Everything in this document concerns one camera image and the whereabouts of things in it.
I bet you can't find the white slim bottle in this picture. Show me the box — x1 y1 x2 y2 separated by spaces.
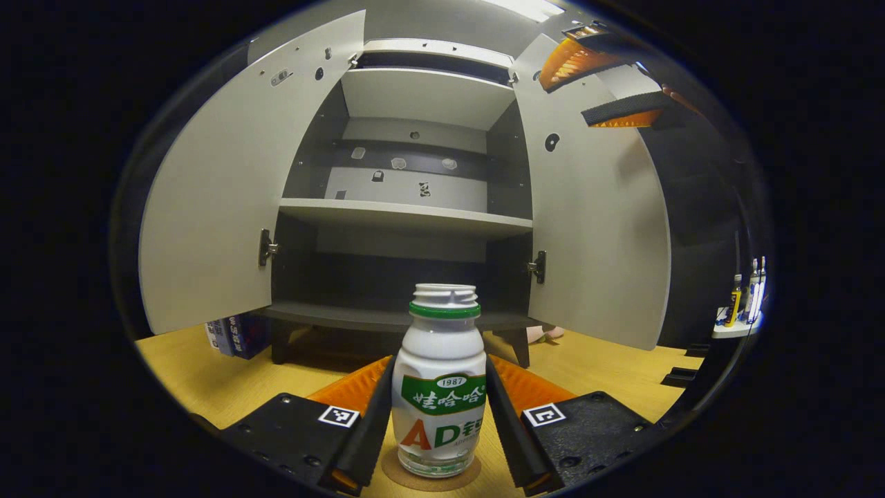
747 257 767 324

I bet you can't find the round brown coaster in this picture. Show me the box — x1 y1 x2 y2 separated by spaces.
381 446 483 492

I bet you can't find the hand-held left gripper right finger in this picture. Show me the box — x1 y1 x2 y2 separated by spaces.
484 354 668 496

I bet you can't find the grey cabinet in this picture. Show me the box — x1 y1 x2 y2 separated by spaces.
259 38 554 369

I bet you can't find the small white shelf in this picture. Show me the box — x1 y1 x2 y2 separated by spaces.
712 313 765 340

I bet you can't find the black stand base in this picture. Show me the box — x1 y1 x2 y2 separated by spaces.
660 339 721 388

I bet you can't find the white bottle with green label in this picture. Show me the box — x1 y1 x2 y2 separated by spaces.
391 283 487 479

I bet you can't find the grey cabinet door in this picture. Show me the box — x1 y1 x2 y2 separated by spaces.
138 9 367 336
508 33 673 351

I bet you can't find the dark bottle with yellow label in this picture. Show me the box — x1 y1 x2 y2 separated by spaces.
726 274 744 327

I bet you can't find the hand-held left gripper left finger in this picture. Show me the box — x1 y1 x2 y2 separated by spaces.
218 355 396 496

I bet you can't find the blue and white box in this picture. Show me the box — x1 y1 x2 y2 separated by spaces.
205 313 272 359

